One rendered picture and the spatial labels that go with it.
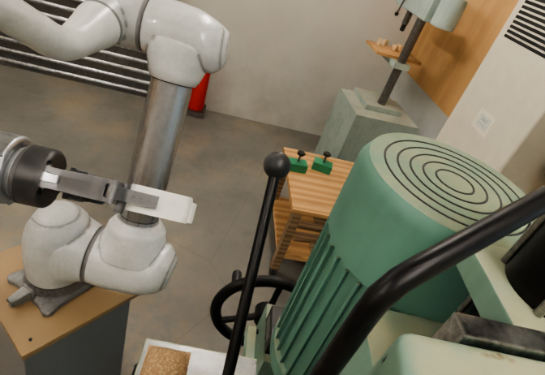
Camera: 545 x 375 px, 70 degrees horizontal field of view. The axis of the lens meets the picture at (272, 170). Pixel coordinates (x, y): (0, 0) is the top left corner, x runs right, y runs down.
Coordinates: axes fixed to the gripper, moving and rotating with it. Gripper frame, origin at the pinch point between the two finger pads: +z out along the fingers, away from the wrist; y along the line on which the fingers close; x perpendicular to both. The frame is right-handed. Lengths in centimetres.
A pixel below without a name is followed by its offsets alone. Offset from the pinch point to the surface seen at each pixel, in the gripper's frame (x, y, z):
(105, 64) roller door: 107, -276, -112
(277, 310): -14.6, -28.4, 21.3
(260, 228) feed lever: -0.1, 5.6, 9.7
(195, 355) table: -26.7, -31.3, 7.3
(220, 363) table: -27.2, -30.8, 12.6
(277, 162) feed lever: 8.0, 6.7, 9.7
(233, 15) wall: 163, -241, -18
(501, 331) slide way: -2.8, 34.1, 19.0
